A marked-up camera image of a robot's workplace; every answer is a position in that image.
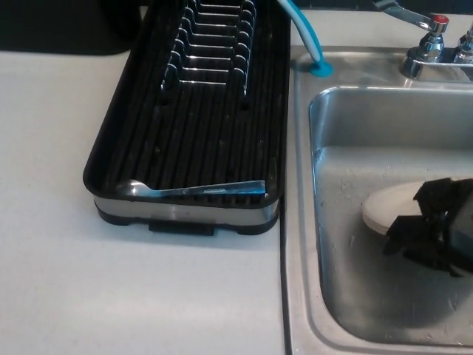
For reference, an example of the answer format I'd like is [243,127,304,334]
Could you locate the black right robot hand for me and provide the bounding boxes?
[382,176,473,278]

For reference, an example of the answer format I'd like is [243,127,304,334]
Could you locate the stainless steel sink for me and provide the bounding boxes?
[284,44,473,355]

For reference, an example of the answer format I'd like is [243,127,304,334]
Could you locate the chrome faucet with red cap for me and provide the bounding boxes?
[372,0,473,83]

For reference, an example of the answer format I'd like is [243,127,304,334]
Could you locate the stainless steel spoon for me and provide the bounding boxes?
[116,179,268,199]

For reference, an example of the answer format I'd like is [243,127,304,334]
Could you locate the blue and white dish brush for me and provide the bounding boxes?
[276,0,334,78]

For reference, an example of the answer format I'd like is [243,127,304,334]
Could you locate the black steel-banded dish drying tray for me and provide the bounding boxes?
[83,0,291,237]

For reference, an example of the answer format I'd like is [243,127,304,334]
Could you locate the black countertop appliance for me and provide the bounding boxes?
[0,0,149,56]

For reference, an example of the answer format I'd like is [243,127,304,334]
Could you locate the chrome wire plate rack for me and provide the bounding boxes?
[160,0,258,97]

